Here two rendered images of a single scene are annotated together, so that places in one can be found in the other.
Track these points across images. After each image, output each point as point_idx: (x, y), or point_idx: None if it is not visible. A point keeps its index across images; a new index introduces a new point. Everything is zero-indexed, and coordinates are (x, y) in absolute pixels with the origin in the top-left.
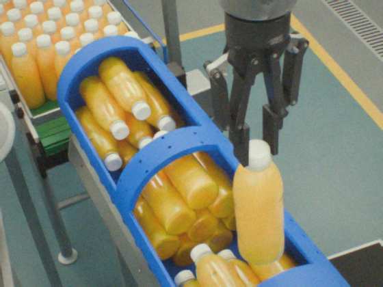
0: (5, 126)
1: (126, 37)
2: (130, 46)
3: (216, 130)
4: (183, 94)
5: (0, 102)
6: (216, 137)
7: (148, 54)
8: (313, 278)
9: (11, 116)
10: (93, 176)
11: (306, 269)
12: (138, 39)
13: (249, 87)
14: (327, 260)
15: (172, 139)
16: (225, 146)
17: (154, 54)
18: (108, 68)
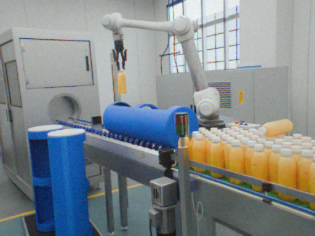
0: (195, 102)
1: (172, 109)
2: (169, 108)
3: (135, 111)
4: (146, 110)
5: (200, 101)
6: (134, 109)
7: (162, 111)
8: (112, 103)
9: (197, 105)
10: None
11: (114, 103)
12: (169, 113)
13: (120, 54)
14: (109, 110)
15: (145, 103)
16: (131, 109)
17: (162, 116)
18: None
